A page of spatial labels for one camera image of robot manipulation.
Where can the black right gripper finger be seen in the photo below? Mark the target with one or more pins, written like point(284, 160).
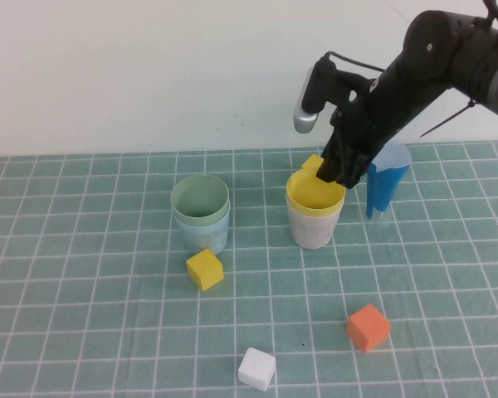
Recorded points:
point(328, 169)
point(352, 172)

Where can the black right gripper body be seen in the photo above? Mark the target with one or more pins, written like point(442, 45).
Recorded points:
point(365, 124)

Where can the yellow plastic cup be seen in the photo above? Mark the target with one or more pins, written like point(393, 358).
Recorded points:
point(311, 195)

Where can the green plastic cup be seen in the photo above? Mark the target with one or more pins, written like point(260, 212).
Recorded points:
point(182, 207)

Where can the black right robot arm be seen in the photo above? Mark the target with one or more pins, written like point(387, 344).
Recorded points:
point(440, 49)

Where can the yellow foam cube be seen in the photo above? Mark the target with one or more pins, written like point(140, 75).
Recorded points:
point(312, 163)
point(205, 269)

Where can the blue paper cone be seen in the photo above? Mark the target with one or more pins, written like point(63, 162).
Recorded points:
point(384, 190)

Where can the small clear glass holder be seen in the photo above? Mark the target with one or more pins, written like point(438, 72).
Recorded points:
point(377, 215)

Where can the green grid tablecloth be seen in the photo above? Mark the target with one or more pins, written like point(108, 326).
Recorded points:
point(87, 248)

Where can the light blue plastic cup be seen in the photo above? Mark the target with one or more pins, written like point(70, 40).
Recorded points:
point(203, 238)

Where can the orange foam cube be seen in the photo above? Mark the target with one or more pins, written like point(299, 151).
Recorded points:
point(368, 327)

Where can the white foam cube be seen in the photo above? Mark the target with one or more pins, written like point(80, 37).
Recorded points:
point(256, 368)

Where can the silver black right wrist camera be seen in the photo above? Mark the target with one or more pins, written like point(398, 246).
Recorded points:
point(311, 95)

